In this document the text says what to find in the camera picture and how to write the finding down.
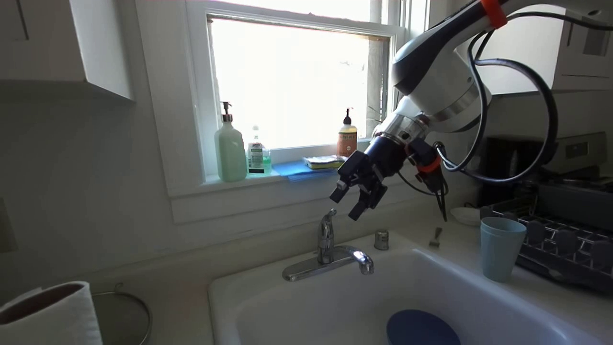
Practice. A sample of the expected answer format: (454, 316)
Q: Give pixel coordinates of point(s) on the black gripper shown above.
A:
(379, 159)

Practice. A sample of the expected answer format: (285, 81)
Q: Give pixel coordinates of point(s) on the chrome sink faucet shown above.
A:
(328, 255)

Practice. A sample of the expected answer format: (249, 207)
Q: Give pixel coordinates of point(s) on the light blue plastic cup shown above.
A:
(500, 242)

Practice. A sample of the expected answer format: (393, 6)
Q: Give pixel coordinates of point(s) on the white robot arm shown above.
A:
(441, 115)

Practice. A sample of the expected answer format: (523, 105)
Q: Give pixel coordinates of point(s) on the white farmhouse sink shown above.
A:
(345, 307)

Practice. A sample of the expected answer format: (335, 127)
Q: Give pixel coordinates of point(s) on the blue bowl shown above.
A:
(419, 328)

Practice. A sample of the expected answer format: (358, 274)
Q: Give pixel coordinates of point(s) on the yellow green sponge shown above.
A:
(324, 161)

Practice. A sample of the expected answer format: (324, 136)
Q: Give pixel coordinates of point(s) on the orange soap dispenser bottle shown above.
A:
(347, 136)

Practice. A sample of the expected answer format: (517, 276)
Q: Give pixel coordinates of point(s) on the blue cloth on sill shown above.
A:
(297, 171)

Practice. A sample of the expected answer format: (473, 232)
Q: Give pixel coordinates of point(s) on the small clear teal bottle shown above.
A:
(257, 153)

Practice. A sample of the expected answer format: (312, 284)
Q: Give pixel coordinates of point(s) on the green soap dispenser bottle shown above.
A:
(230, 150)

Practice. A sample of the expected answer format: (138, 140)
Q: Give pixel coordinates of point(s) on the white framed window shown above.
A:
(289, 71)

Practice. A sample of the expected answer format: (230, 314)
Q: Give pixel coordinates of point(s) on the patterned dish drying mat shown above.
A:
(559, 251)

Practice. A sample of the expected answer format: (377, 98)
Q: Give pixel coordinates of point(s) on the white paper towel roll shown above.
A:
(55, 314)

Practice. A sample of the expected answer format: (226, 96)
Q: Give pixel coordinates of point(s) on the white upper wall cabinet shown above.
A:
(61, 48)

